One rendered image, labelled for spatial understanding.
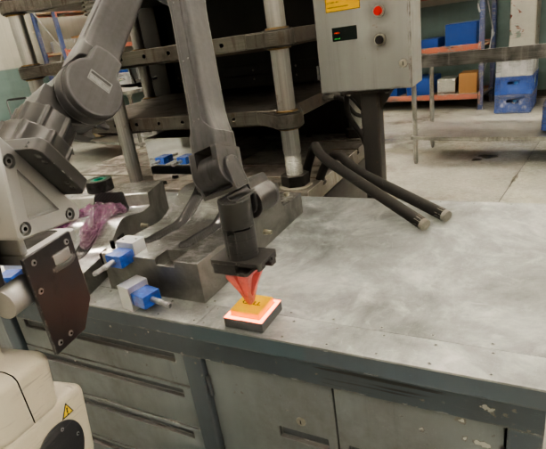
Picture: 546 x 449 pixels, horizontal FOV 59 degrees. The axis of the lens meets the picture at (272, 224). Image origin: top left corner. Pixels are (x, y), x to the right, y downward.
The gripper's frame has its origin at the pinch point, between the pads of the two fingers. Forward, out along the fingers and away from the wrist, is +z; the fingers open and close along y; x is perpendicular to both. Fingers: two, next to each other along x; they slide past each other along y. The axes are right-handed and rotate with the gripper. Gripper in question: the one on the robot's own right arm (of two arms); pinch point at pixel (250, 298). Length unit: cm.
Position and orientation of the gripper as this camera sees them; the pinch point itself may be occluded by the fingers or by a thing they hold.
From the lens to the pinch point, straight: 89.4
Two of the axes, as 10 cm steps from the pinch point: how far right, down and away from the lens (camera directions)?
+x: -4.5, 3.8, -8.1
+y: -8.8, -0.6, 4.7
